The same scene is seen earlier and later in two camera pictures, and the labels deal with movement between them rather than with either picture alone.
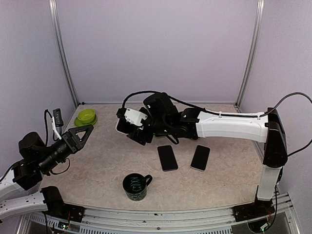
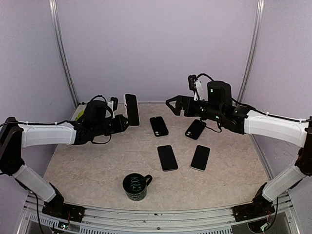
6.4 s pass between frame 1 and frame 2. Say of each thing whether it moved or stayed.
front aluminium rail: stayed
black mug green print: stayed
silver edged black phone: stayed
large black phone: moved
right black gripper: moved
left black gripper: moved
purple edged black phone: stayed
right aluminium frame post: stayed
